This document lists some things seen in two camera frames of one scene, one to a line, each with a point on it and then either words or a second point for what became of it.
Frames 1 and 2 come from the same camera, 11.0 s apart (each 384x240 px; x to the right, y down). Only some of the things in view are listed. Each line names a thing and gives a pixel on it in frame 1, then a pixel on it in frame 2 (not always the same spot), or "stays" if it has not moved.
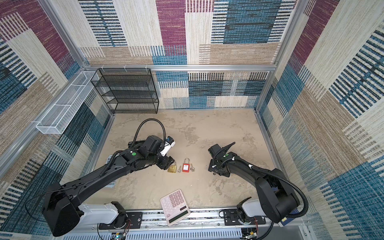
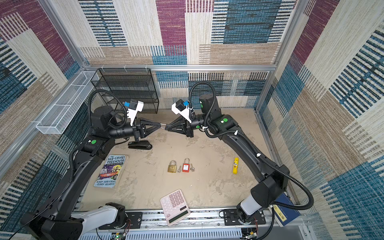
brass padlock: (172, 168) stays
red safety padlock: (186, 167) stays
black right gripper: (212, 168) → (186, 129)
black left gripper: (167, 161) → (139, 128)
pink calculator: (174, 207) stays
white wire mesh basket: (56, 120) stays
